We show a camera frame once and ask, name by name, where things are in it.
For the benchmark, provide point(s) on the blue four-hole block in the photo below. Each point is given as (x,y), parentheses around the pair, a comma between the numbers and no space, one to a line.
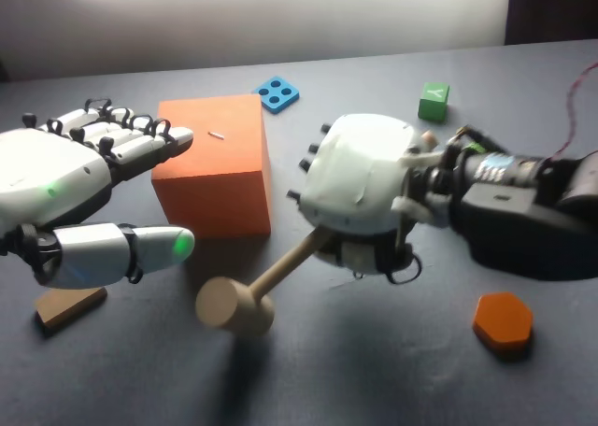
(276,94)

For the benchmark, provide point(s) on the green letter cube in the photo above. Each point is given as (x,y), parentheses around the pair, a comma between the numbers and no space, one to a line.
(432,106)

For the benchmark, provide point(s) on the large orange cube block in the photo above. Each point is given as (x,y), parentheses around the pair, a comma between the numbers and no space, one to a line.
(210,183)

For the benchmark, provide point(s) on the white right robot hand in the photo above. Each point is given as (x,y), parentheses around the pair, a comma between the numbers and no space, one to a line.
(355,174)

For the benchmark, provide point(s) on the grey table cloth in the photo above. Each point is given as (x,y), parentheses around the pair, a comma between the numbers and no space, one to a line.
(374,388)

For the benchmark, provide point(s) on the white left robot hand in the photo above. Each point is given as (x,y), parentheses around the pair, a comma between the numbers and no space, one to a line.
(46,174)

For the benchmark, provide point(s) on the orange hexagon block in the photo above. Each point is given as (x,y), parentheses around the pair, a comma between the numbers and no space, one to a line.
(503,321)

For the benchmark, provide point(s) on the brown flat wooden block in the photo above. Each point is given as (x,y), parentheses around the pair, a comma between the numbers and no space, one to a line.
(70,307)

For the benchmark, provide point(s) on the wooden mallet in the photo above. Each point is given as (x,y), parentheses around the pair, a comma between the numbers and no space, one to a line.
(233,309)

